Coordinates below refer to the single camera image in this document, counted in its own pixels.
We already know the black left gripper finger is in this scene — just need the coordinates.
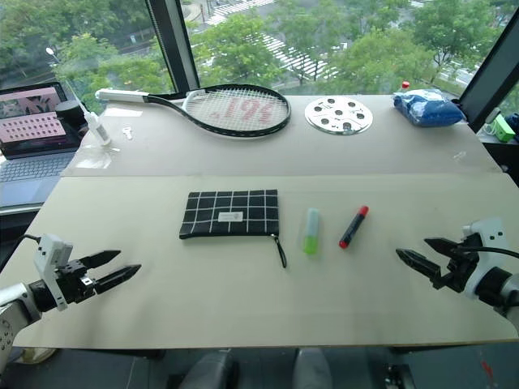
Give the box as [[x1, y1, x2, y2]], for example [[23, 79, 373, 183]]
[[95, 264, 143, 296], [79, 250, 122, 269]]

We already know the black round speaker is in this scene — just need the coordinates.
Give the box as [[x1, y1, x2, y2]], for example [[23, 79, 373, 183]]
[[55, 101, 82, 123]]

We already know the dark rounded robot leg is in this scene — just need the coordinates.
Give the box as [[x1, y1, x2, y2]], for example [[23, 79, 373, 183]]
[[168, 351, 240, 389]]

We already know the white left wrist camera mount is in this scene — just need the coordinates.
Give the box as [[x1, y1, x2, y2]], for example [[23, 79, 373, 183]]
[[33, 233, 74, 312]]

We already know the green box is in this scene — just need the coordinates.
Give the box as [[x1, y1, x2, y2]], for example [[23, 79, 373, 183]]
[[491, 114, 516, 143]]

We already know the black white tennis racket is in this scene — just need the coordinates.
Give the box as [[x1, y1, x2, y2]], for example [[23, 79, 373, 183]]
[[95, 83, 292, 139]]

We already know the black red marker pen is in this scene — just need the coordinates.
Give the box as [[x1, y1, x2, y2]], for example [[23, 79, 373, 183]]
[[338, 205, 370, 250]]

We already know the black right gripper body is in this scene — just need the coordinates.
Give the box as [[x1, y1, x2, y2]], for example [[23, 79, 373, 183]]
[[431, 233, 483, 293]]

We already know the blue plastic bag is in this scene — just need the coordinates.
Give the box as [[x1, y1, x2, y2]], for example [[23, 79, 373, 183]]
[[392, 88, 468, 128]]

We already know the grey rounded robot leg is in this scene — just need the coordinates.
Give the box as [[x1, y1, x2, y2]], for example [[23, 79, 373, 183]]
[[292, 348, 334, 389]]

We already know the black window frame post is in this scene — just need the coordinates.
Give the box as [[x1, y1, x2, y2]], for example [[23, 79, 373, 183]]
[[144, 0, 200, 94], [458, 0, 519, 122]]

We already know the grey laptop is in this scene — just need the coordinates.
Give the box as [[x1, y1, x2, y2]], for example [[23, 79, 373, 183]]
[[0, 81, 82, 208]]

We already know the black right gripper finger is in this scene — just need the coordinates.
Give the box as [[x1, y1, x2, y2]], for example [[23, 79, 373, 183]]
[[423, 237, 463, 260], [395, 248, 443, 284]]

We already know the clear plastic sheet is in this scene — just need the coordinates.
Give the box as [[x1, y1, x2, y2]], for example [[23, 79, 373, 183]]
[[75, 143, 121, 170]]

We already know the white sealant tube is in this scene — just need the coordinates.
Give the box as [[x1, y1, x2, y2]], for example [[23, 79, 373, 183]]
[[66, 80, 113, 146]]

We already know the round silver perforated disc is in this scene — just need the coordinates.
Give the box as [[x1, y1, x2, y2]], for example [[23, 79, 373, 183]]
[[304, 96, 374, 137]]

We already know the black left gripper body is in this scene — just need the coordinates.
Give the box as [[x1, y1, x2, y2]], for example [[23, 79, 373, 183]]
[[54, 261, 98, 305]]

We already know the green highlighter pen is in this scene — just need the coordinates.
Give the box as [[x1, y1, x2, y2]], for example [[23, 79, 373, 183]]
[[302, 207, 322, 255]]

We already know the black grid pencil pouch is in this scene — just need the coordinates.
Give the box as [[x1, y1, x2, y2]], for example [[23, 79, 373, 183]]
[[178, 189, 288, 269]]

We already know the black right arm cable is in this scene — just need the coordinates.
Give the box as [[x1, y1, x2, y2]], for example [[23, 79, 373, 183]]
[[465, 246, 519, 259]]

